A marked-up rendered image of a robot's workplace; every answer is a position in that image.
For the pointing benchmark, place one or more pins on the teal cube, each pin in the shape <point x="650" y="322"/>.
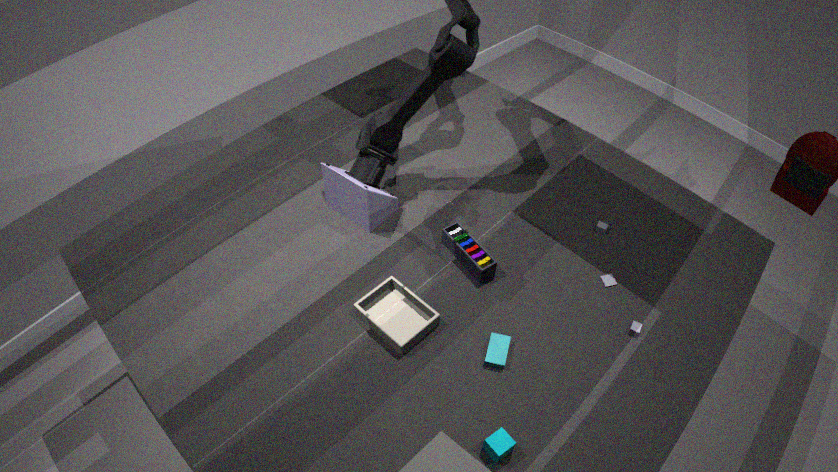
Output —
<point x="498" y="445"/>

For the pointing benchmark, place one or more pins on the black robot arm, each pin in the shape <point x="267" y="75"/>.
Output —
<point x="448" y="58"/>

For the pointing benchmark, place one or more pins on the light blue rectangular block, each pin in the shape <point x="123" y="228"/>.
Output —
<point x="497" y="351"/>

